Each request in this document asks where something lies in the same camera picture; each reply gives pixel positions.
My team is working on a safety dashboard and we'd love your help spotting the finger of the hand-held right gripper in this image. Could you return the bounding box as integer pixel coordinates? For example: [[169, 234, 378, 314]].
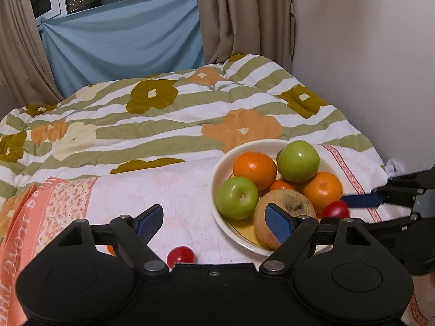
[[341, 166, 435, 209]]

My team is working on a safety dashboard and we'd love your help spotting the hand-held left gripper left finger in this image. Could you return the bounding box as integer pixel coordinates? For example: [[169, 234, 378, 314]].
[[54, 204, 170, 274]]

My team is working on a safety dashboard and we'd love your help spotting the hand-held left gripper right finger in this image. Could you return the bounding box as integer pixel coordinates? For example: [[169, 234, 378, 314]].
[[259, 203, 374, 275]]

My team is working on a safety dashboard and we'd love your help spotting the red cherry tomato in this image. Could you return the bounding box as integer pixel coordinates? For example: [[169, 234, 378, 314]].
[[166, 246, 198, 268], [322, 200, 350, 218]]

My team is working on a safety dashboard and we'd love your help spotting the wrinkled brownish apple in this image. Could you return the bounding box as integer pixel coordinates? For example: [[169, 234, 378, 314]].
[[253, 189, 318, 250]]

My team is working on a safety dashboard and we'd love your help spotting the large orange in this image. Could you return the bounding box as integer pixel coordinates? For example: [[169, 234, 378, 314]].
[[233, 152, 278, 191], [302, 171, 343, 211]]

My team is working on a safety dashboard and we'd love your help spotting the green apple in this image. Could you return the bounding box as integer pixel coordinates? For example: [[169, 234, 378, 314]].
[[278, 140, 320, 183], [216, 177, 259, 221]]

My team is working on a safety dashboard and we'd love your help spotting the cream bowl with snowman print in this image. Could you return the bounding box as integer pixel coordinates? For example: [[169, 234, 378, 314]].
[[210, 139, 354, 257]]

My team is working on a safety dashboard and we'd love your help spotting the pink printed blanket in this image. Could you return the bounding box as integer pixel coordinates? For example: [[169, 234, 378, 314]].
[[0, 144, 435, 326]]

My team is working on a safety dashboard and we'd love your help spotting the floral striped duvet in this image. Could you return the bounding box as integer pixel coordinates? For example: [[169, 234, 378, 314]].
[[0, 54, 384, 211]]

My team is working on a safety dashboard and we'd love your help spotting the light blue cloth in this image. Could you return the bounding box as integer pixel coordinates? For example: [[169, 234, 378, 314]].
[[40, 0, 205, 101]]

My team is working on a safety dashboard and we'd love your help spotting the beige curtain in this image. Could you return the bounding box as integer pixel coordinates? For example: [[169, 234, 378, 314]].
[[192, 0, 296, 73], [0, 0, 63, 106]]

